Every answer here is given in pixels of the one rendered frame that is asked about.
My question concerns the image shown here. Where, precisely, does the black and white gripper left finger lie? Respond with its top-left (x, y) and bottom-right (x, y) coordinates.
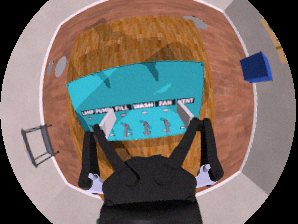
top-left (78, 109), bottom-right (138, 195)

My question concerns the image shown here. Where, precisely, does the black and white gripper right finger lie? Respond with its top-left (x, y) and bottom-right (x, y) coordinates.
top-left (155, 101), bottom-right (224, 188)

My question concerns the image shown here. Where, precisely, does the teal switch console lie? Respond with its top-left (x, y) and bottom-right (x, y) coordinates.
top-left (66, 60), bottom-right (204, 141)

